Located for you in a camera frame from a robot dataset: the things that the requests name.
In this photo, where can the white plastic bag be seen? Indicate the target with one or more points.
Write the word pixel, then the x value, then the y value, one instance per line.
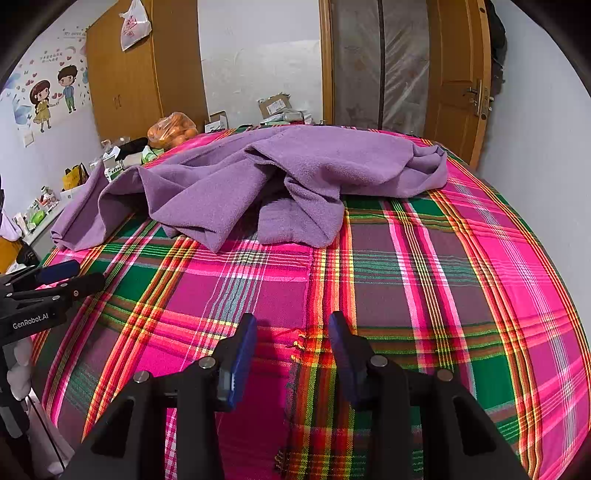
pixel 134 25

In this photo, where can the plaid bed sheet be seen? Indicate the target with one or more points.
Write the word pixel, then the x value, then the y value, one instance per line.
pixel 415 300

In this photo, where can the black cloth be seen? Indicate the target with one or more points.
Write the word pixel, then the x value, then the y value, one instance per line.
pixel 131 147

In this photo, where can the open cardboard box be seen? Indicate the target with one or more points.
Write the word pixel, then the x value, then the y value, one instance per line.
pixel 274 106

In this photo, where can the bag of oranges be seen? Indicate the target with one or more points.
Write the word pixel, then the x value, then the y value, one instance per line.
pixel 173 131

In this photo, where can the wooden door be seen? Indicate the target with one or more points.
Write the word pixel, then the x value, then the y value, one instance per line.
pixel 455 69

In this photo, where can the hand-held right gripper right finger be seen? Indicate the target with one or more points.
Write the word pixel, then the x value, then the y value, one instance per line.
pixel 344 364

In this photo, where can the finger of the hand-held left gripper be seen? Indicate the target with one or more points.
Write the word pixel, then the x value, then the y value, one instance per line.
pixel 60 270
pixel 85 284

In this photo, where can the small white box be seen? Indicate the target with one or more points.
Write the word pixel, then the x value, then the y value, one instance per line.
pixel 216 122

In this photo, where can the yellow paper bag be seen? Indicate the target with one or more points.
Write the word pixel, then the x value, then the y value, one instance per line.
pixel 76 176

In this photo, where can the purple sweater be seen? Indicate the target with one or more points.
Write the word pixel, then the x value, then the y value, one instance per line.
pixel 277 175

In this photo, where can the wooden door frame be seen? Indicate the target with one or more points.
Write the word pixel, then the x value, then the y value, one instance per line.
pixel 325 60

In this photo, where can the white light switch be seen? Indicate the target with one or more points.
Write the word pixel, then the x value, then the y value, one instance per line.
pixel 29 138

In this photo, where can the clear plastic door curtain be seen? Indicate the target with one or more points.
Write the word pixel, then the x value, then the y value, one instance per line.
pixel 378 64

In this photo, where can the wooden wardrobe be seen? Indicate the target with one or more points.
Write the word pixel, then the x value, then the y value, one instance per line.
pixel 134 78

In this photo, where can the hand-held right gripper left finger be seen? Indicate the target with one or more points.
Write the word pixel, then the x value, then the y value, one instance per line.
pixel 242 360

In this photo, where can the green white box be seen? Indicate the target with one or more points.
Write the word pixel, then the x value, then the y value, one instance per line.
pixel 113 168

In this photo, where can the lilac towel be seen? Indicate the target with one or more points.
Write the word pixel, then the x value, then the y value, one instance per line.
pixel 9 228

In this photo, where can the person's left hand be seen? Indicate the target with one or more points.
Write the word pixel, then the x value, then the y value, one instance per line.
pixel 21 369

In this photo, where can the dark hanging clothes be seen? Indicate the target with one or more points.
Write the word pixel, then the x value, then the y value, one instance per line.
pixel 496 41

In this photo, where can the cartoon wall sticker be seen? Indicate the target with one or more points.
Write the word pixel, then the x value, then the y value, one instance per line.
pixel 46 97

